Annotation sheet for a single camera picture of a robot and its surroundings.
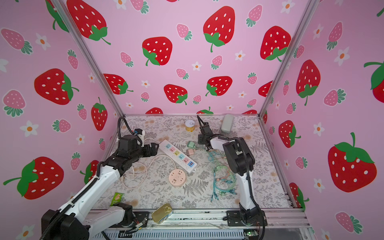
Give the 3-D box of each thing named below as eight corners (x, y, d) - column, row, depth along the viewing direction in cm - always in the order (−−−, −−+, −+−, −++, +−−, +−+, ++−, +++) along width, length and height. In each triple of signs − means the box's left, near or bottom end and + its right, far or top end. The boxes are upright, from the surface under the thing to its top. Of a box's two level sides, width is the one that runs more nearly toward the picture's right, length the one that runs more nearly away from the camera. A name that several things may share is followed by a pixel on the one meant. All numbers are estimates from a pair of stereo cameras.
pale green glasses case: (219, 131, 112) (219, 129, 110) (225, 114, 124) (225, 112, 122) (229, 134, 110) (229, 132, 109) (234, 116, 122) (234, 115, 120)
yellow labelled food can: (185, 132, 113) (184, 126, 108) (186, 125, 118) (185, 119, 113) (195, 132, 113) (194, 126, 108) (195, 125, 118) (195, 119, 113)
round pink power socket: (168, 186, 87) (167, 184, 84) (170, 170, 93) (169, 168, 91) (185, 186, 87) (185, 184, 84) (186, 170, 93) (185, 168, 91)
